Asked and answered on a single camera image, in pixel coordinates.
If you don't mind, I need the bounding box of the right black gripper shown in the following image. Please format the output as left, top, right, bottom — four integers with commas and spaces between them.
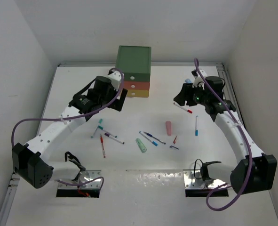
174, 81, 209, 106

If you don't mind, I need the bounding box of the pink eraser case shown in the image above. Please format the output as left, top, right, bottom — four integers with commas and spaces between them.
166, 121, 172, 136

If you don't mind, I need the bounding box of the green eraser case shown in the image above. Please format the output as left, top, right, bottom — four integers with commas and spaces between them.
135, 138, 147, 153

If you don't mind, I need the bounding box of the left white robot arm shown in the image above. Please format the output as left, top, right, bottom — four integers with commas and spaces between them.
12, 68, 127, 189

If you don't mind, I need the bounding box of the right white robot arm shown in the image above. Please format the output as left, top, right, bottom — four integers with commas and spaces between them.
174, 76, 277, 194

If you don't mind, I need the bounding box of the red capped white marker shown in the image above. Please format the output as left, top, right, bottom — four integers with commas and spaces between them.
174, 102, 193, 114

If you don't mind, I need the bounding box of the teal capped white pen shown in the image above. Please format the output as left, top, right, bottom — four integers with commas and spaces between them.
90, 119, 103, 138

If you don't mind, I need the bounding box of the orange middle drawer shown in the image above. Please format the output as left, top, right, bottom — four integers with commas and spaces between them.
124, 81, 150, 90

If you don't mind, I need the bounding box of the teal capped marker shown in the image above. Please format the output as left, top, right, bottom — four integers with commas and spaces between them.
98, 125, 118, 138

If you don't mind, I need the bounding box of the blue capped white marker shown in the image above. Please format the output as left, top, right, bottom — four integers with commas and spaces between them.
195, 115, 199, 136

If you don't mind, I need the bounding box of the purple capped marker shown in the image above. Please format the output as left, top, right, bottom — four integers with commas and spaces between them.
104, 133, 125, 144

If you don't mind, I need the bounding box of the red gel pen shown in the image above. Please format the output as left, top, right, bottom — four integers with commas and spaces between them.
100, 134, 106, 158

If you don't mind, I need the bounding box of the dark blue pen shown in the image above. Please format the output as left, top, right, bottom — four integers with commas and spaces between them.
144, 131, 166, 145

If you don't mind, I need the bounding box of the green top drawer unit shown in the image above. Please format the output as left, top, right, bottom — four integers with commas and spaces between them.
115, 46, 151, 82

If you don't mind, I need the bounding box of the light blue capped pen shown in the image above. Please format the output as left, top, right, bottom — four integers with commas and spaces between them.
139, 131, 158, 146

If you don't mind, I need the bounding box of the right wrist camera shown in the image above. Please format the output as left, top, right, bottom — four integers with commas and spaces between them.
191, 69, 208, 88

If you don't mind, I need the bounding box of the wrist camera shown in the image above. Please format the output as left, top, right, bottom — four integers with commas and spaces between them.
191, 69, 208, 88
107, 68, 124, 90

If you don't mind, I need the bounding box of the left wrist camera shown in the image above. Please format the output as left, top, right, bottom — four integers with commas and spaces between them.
107, 68, 124, 90

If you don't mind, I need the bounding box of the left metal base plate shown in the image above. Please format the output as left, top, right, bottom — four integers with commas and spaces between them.
58, 170, 104, 190

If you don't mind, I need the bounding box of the metal base plate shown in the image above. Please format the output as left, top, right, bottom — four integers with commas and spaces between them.
58, 170, 104, 190
183, 169, 224, 190

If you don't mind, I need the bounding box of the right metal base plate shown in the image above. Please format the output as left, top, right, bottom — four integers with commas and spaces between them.
183, 169, 224, 190

